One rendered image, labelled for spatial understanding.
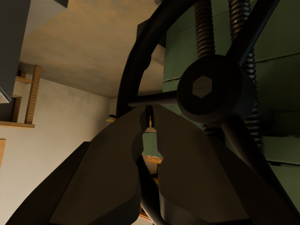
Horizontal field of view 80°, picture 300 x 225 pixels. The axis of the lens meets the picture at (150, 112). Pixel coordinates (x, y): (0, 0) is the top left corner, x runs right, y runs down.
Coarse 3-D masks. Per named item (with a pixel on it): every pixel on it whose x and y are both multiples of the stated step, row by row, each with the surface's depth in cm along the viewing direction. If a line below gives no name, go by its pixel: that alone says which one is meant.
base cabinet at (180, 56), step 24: (216, 0) 38; (288, 0) 29; (192, 24) 42; (216, 24) 38; (288, 24) 29; (168, 48) 46; (192, 48) 41; (216, 48) 37; (264, 48) 31; (288, 48) 28; (168, 72) 45
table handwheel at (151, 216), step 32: (192, 0) 21; (160, 32) 23; (256, 32) 15; (128, 64) 25; (192, 64) 16; (224, 64) 14; (128, 96) 25; (160, 96) 20; (192, 96) 16; (224, 96) 14; (256, 96) 16; (224, 128) 15; (256, 160) 13; (160, 224) 17
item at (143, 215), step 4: (112, 116) 363; (108, 120) 377; (112, 120) 345; (152, 176) 299; (156, 176) 308; (156, 180) 283; (140, 208) 294; (140, 212) 278; (144, 212) 280; (140, 216) 271; (144, 216) 268; (148, 220) 262
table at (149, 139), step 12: (144, 132) 47; (144, 144) 47; (156, 144) 44; (228, 144) 23; (264, 144) 20; (276, 144) 20; (288, 144) 19; (156, 156) 43; (264, 156) 20; (276, 156) 19; (288, 156) 19
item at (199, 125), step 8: (280, 112) 28; (288, 112) 27; (296, 112) 26; (280, 120) 27; (288, 120) 27; (296, 120) 26; (200, 128) 36; (272, 128) 28; (280, 128) 27; (288, 128) 27; (296, 128) 26
